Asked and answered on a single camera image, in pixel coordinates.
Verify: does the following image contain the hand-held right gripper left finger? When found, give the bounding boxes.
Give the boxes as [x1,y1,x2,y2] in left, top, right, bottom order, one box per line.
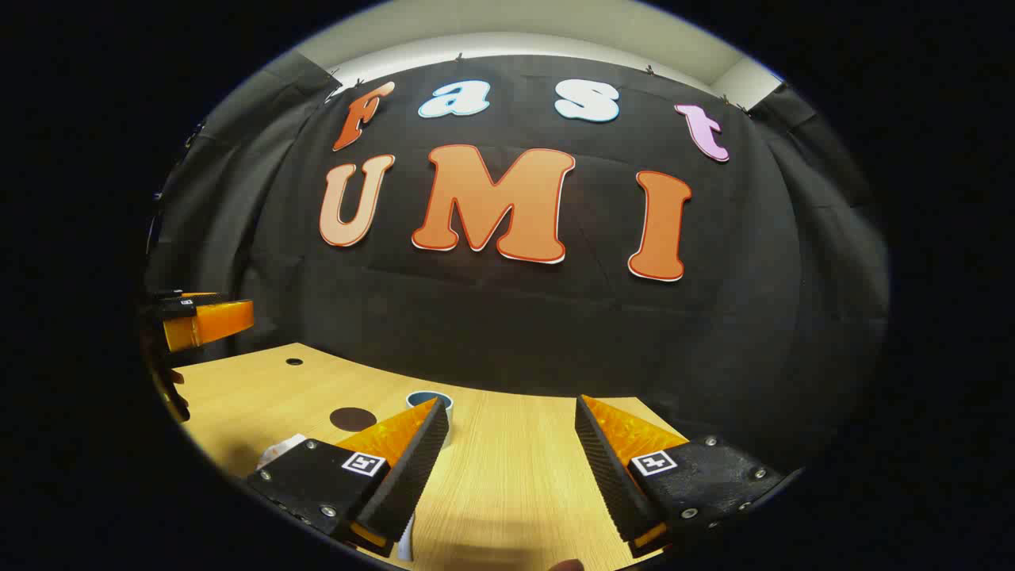
[244,397,451,558]

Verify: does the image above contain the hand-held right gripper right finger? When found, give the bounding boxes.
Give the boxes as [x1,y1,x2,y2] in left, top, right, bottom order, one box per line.
[574,394,803,559]

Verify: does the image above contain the pale green cup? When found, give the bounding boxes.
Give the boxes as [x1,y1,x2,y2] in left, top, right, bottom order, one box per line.
[406,389,455,445]

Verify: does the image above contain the dark brown round coaster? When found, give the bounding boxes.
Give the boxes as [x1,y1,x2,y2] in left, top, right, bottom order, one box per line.
[330,407,378,433]

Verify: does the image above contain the white toothpaste tube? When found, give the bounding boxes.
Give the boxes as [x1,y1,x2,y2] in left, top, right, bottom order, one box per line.
[255,433,308,470]

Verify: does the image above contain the wooden desktop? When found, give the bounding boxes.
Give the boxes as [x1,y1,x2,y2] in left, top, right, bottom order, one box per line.
[170,343,691,571]

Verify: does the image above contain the black backdrop cloth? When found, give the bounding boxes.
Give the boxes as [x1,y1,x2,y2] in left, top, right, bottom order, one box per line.
[143,52,893,477]

